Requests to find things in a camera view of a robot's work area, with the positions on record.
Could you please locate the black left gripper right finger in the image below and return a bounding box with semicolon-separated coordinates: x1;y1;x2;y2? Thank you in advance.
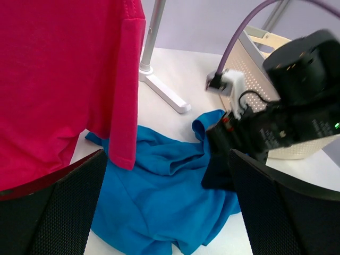
229;150;339;254

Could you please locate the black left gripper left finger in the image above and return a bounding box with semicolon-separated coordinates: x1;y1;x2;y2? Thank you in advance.
1;149;108;254

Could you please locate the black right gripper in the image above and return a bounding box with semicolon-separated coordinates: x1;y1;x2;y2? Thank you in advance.
201;103;300;191

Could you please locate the blue t shirt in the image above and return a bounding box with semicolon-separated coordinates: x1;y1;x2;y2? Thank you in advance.
91;109;240;254

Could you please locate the pink t shirt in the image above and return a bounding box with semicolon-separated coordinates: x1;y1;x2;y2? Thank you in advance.
1;1;146;190

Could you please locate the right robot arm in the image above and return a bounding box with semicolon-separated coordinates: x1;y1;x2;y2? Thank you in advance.
201;29;339;191

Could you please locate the cream laundry basket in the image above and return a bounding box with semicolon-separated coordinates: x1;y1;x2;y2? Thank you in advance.
224;25;339;160

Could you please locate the metal clothes rack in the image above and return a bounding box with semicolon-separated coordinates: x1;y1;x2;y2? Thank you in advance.
139;0;191;114

